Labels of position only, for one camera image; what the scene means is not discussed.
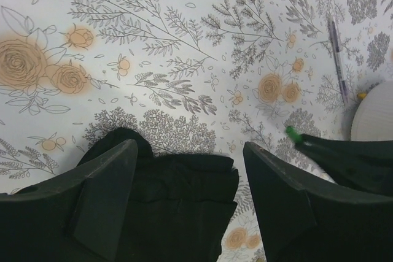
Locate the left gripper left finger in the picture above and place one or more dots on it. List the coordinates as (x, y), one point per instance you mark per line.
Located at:
(75, 216)

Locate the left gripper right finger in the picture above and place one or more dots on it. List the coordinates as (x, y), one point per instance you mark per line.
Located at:
(303, 217)

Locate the green capped marker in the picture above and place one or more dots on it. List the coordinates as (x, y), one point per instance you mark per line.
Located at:
(293, 133)

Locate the black folded cloth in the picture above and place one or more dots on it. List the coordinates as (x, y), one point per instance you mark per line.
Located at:
(180, 205)

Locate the white round divided organizer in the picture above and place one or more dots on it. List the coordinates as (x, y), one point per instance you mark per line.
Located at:
(373, 117)

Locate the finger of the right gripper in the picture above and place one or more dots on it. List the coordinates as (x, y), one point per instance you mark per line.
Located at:
(360, 165)

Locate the purple thin pen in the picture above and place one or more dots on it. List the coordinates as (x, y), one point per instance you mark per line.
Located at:
(337, 49)

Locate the floral table mat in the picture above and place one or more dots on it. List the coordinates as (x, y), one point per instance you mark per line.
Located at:
(196, 76)

